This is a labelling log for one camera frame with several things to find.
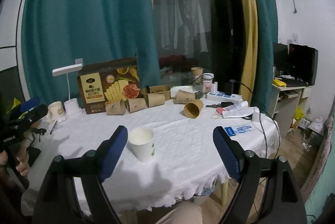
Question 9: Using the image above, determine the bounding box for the white paper cup green print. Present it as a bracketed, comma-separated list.
[128, 128, 155, 162]

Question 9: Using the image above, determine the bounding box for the kraft paper cup leftmost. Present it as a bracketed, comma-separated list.
[106, 100, 126, 115]

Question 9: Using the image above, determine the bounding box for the kraft paper cup open front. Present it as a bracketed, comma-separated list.
[184, 99, 203, 119]

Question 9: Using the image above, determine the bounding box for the kraft paper cup lying right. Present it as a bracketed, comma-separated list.
[175, 90, 196, 105]

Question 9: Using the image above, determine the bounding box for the upright kraft cup back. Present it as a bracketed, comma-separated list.
[191, 67, 203, 79]

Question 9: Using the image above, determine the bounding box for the person left hand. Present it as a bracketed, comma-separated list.
[0, 144, 30, 176]

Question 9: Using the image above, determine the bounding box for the blue white leaflet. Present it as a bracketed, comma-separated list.
[224, 124, 255, 137]

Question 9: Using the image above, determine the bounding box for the white cartoon mug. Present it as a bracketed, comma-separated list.
[46, 101, 66, 122]

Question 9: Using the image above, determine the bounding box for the white desk lamp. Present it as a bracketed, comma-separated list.
[52, 61, 83, 117]

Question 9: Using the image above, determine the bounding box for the pink round object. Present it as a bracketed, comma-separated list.
[216, 107, 226, 115]

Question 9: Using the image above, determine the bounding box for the white papers stack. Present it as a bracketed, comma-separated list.
[222, 101, 259, 119]

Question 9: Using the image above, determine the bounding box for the white power strip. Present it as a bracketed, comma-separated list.
[206, 91, 243, 103]

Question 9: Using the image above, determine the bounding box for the white tablecloth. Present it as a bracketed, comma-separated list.
[20, 96, 281, 217]

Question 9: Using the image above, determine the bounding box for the brown cracker box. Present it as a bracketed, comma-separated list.
[77, 57, 141, 114]

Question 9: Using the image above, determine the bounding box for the yellow curtain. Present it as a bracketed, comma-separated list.
[240, 0, 258, 103]

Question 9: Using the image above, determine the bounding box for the white desk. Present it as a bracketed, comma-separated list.
[268, 84, 313, 137]

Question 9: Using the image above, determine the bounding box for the clear jar white lid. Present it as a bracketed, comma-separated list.
[202, 73, 214, 94]

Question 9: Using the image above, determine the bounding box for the kraft paper bowl container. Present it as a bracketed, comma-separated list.
[141, 85, 171, 101]

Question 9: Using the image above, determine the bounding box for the teal curtain left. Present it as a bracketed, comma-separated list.
[21, 0, 160, 104]

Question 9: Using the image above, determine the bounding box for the teal curtain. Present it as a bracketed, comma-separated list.
[21, 0, 160, 104]
[251, 0, 278, 112]

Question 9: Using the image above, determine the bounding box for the black monitor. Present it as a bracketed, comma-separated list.
[273, 43, 318, 87]

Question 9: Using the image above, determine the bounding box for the teal curtain right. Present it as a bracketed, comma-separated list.
[251, 0, 278, 112]

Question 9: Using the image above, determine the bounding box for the black cable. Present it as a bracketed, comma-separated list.
[230, 79, 281, 159]

